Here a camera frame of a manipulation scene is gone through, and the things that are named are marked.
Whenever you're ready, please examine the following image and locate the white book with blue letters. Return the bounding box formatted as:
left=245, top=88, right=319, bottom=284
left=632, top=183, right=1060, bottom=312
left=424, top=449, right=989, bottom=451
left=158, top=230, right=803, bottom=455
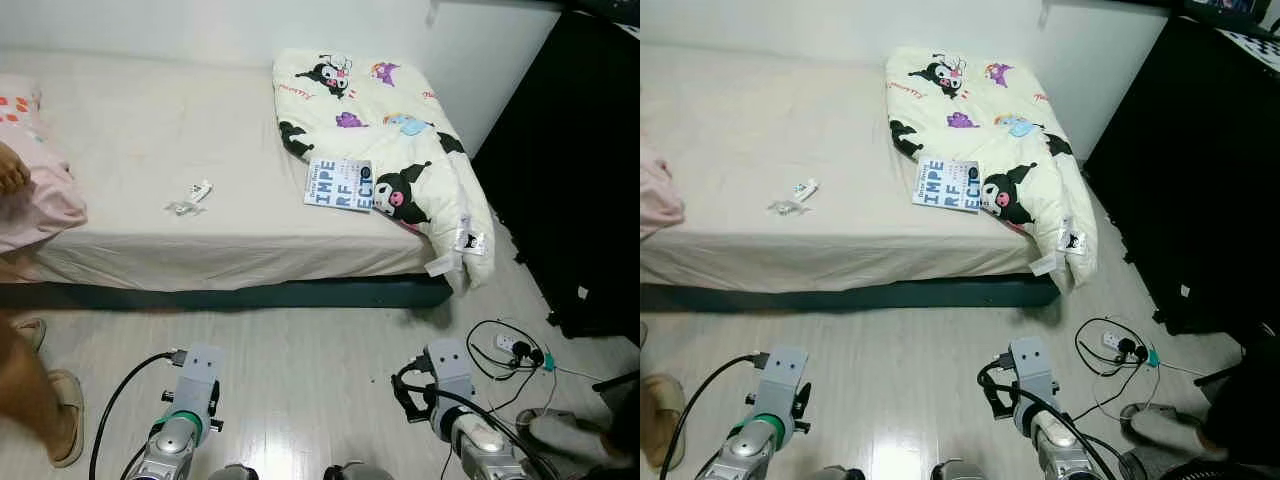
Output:
left=304, top=157, right=374, bottom=212
left=912, top=157, right=981, bottom=212

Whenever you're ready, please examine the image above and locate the pink pillow with dotted print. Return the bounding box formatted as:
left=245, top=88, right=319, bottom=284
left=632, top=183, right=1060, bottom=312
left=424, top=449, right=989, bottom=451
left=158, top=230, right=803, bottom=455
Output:
left=0, top=75, right=89, bottom=256
left=640, top=140, right=686, bottom=239

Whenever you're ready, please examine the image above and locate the person bare hand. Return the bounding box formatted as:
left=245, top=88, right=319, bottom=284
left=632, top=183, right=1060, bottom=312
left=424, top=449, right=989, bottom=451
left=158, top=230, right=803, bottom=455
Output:
left=0, top=143, right=31, bottom=196

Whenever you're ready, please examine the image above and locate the robot right leg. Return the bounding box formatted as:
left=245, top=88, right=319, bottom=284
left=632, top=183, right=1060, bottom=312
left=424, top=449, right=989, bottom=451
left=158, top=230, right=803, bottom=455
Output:
left=930, top=458, right=1001, bottom=480
left=322, top=460, right=396, bottom=480

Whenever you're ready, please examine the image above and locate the beige slipper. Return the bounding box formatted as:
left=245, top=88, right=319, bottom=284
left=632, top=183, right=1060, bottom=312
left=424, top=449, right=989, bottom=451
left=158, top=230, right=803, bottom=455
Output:
left=45, top=370, right=86, bottom=469
left=640, top=375, right=686, bottom=471

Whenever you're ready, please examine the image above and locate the grey slipper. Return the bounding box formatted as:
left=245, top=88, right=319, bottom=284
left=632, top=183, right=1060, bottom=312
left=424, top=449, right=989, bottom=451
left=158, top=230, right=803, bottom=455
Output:
left=1120, top=402, right=1233, bottom=463
left=515, top=408, right=613, bottom=467

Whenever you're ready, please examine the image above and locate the person leg in dark trousers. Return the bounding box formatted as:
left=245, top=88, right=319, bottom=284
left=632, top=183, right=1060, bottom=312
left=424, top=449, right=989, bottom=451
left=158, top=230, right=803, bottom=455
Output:
left=1200, top=340, right=1280, bottom=471
left=598, top=375, right=641, bottom=476

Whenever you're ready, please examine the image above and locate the person bare leg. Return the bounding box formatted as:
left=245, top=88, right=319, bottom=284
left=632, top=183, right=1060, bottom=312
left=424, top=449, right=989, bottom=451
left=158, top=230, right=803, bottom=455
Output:
left=0, top=310, right=56, bottom=466

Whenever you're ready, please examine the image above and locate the cream cartoon print quilt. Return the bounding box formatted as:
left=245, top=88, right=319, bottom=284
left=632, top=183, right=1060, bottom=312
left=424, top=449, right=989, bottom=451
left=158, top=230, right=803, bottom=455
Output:
left=272, top=47, right=496, bottom=293
left=885, top=45, right=1099, bottom=293

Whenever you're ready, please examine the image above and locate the black cabinet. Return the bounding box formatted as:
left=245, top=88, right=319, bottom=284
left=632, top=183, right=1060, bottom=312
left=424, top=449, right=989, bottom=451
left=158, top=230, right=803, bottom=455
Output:
left=472, top=8, right=641, bottom=339
left=1085, top=10, right=1280, bottom=336

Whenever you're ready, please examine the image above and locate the cream bed mattress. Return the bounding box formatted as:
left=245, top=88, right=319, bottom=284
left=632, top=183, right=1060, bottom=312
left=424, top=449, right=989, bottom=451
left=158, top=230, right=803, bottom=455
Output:
left=640, top=45, right=1081, bottom=293
left=0, top=50, right=471, bottom=293

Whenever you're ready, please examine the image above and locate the black white checkered board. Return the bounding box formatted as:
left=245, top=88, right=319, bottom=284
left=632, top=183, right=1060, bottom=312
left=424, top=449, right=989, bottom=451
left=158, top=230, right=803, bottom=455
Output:
left=1213, top=26, right=1280, bottom=67

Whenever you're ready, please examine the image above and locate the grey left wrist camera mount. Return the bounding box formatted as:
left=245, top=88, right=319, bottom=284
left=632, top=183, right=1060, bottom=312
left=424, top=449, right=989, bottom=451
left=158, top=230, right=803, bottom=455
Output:
left=762, top=347, right=809, bottom=419
left=172, top=345, right=226, bottom=416

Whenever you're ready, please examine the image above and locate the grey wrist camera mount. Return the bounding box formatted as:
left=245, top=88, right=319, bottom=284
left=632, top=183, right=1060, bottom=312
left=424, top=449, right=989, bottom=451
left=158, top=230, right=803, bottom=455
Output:
left=172, top=345, right=226, bottom=416
left=762, top=347, right=809, bottom=419
left=1008, top=338, right=1056, bottom=401
left=425, top=340, right=473, bottom=401

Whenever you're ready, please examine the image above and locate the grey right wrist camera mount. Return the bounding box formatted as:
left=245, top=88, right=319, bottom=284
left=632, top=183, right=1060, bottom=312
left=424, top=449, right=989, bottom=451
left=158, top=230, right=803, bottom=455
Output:
left=425, top=340, right=473, bottom=401
left=1008, top=338, right=1056, bottom=401

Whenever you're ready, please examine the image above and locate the black floor cable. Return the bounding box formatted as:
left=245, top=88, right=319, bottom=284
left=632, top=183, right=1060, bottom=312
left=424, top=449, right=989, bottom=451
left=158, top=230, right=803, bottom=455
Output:
left=1075, top=318, right=1151, bottom=421
left=466, top=318, right=551, bottom=413

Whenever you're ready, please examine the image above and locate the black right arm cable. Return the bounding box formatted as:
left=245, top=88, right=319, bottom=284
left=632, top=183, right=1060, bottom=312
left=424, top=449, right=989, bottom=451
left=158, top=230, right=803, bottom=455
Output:
left=985, top=385, right=1131, bottom=480
left=400, top=385, right=561, bottom=480

